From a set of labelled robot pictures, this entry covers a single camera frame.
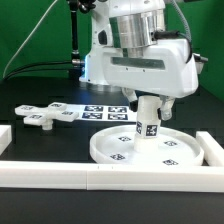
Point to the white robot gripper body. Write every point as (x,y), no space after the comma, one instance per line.
(166,68)

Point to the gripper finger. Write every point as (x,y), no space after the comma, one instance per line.
(131,96)
(166,107)

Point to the white marker sheet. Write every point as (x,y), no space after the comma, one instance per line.
(103,113)

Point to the white cross table base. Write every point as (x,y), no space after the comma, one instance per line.
(44,117)

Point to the white right fence bar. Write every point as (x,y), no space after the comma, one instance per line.
(213,152)

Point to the white round table top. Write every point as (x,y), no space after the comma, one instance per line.
(120,145)

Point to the black camera stand pole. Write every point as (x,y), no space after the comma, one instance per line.
(76,61)

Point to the white left fence bar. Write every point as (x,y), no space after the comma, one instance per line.
(5,137)

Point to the white front fence bar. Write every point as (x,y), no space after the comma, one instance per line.
(109,177)

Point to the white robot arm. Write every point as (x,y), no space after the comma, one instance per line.
(142,45)

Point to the white fence bar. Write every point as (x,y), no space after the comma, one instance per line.
(5,137)
(213,152)
(109,177)

